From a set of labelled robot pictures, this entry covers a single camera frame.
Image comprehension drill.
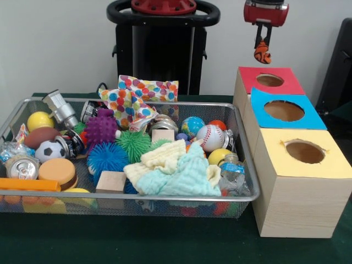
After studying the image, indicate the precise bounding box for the shallow mesh bin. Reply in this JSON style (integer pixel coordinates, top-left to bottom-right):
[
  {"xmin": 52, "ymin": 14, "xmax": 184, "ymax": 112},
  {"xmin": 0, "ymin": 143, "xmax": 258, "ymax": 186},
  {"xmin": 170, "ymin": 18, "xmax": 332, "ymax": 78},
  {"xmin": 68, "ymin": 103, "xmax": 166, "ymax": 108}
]
[{"xmin": 0, "ymin": 97, "xmax": 261, "ymax": 221}]

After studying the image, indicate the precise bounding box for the orange foam disc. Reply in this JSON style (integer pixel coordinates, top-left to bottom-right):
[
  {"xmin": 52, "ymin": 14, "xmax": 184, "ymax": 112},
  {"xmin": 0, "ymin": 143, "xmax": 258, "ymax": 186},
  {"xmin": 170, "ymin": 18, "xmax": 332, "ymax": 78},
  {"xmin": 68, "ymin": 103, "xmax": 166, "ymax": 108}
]
[{"xmin": 38, "ymin": 158, "xmax": 78, "ymax": 191}]

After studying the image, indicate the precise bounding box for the black upright panel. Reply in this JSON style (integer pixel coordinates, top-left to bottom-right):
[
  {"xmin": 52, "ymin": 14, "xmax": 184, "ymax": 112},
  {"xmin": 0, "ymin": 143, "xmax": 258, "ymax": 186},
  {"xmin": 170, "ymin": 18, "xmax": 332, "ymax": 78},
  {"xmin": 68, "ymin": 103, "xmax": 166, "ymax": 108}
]
[{"xmin": 315, "ymin": 18, "xmax": 352, "ymax": 116}]

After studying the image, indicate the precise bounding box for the white baseball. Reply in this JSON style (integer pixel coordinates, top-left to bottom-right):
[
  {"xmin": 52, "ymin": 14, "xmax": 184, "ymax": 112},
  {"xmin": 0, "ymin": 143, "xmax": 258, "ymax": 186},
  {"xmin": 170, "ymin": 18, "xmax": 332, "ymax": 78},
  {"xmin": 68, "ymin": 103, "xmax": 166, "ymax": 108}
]
[{"xmin": 196, "ymin": 123, "xmax": 225, "ymax": 152}]

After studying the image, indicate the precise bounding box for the dark green table cloth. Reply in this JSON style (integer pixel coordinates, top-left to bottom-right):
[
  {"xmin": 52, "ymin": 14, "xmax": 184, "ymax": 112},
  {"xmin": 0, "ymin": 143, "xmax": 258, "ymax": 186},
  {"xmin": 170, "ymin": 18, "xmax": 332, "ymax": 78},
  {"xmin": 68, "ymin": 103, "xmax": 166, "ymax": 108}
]
[{"xmin": 0, "ymin": 92, "xmax": 352, "ymax": 264}]

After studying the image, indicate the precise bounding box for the orange striped tiger plush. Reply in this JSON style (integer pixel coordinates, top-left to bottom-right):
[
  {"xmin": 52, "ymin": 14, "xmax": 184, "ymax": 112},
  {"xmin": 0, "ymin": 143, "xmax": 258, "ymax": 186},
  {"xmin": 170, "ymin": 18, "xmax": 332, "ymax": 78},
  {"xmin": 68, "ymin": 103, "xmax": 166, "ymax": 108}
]
[{"xmin": 252, "ymin": 40, "xmax": 273, "ymax": 65}]

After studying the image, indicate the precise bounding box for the wooden three-hole box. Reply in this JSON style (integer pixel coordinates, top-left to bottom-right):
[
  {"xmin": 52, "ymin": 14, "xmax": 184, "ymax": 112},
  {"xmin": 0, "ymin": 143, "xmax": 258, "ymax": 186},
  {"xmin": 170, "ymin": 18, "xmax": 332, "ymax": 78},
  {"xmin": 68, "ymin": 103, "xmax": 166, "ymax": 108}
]
[{"xmin": 232, "ymin": 67, "xmax": 352, "ymax": 239}]

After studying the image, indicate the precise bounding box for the green spiky ball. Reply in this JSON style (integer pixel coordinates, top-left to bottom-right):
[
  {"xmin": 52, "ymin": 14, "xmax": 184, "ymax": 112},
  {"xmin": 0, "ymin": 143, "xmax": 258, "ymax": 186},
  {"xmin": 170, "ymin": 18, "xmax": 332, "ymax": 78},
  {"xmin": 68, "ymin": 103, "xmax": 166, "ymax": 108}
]
[
  {"xmin": 151, "ymin": 139, "xmax": 172, "ymax": 149},
  {"xmin": 114, "ymin": 130, "xmax": 152, "ymax": 165}
]

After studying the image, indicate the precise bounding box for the dark green side-table cloth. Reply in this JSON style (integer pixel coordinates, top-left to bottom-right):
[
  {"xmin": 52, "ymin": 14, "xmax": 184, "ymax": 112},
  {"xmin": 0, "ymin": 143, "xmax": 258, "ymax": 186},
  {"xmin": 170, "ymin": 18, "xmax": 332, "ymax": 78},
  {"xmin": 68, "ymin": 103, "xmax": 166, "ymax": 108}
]
[{"xmin": 327, "ymin": 103, "xmax": 352, "ymax": 133}]

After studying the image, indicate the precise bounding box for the purple knobbly toy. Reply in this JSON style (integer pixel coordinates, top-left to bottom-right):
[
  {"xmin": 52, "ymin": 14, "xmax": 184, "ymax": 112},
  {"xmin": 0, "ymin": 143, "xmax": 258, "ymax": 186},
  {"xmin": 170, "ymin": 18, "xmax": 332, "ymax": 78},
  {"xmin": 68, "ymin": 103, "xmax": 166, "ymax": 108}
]
[{"xmin": 84, "ymin": 108, "xmax": 119, "ymax": 151}]

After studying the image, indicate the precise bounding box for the orange toy brick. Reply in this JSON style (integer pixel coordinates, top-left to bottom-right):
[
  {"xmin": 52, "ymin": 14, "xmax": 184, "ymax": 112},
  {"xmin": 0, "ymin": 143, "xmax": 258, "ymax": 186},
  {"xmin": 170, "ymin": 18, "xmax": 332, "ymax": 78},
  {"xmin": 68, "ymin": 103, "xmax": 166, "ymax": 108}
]
[{"xmin": 0, "ymin": 178, "xmax": 61, "ymax": 193}]

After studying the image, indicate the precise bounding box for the pale yellow muslin cloth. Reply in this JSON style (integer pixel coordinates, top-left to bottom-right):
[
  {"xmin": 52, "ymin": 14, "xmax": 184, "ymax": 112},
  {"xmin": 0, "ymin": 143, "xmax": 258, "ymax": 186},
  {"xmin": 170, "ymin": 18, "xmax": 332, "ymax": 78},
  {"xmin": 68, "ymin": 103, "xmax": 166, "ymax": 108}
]
[{"xmin": 123, "ymin": 138, "xmax": 222, "ymax": 193}]

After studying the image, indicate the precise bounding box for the brown toy football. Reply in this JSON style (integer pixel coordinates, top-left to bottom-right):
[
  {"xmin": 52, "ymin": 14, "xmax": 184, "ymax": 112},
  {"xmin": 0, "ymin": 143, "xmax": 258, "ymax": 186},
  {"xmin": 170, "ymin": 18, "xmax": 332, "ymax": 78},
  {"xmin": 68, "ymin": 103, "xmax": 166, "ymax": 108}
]
[{"xmin": 24, "ymin": 126, "xmax": 61, "ymax": 150}]

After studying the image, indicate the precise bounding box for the yellow ball with black band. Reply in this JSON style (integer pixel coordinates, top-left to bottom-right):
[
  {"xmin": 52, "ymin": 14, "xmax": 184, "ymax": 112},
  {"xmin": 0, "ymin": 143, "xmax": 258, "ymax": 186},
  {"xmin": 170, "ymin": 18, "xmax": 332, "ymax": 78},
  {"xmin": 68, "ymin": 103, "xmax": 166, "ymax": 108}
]
[{"xmin": 208, "ymin": 148, "xmax": 233, "ymax": 166}]

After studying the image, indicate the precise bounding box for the blue spiky ball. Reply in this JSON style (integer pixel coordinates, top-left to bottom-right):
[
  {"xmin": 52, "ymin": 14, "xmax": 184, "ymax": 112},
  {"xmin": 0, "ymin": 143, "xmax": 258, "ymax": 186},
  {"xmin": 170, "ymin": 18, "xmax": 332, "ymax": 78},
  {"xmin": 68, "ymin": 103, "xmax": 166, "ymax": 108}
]
[{"xmin": 86, "ymin": 141, "xmax": 130, "ymax": 179}]

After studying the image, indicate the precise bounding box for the teal muslin cloth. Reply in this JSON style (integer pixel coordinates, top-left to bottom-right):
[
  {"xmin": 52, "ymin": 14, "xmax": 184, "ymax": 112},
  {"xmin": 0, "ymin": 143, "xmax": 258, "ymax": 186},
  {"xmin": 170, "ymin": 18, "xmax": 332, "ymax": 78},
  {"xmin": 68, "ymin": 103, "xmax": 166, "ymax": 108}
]
[{"xmin": 136, "ymin": 141, "xmax": 222, "ymax": 196}]

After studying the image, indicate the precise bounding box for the plain yellow ball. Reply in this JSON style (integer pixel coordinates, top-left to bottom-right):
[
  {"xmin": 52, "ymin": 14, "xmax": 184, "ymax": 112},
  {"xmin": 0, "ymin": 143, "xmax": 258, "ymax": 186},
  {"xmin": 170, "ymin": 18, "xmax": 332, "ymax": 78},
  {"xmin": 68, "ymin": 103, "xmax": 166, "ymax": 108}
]
[{"xmin": 26, "ymin": 111, "xmax": 55, "ymax": 132}]

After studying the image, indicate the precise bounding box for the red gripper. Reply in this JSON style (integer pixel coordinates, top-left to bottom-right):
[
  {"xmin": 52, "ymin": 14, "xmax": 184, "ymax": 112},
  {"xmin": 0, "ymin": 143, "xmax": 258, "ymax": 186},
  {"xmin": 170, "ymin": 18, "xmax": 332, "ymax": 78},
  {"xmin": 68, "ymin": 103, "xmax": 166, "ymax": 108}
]
[{"xmin": 243, "ymin": 0, "xmax": 290, "ymax": 49}]

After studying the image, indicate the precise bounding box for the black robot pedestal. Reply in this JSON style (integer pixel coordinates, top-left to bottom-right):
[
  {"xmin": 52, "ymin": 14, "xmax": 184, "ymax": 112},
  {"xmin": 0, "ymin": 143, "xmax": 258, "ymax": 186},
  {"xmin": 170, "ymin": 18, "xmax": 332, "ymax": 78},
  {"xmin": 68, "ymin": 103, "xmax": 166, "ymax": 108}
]
[{"xmin": 106, "ymin": 0, "xmax": 221, "ymax": 96}]

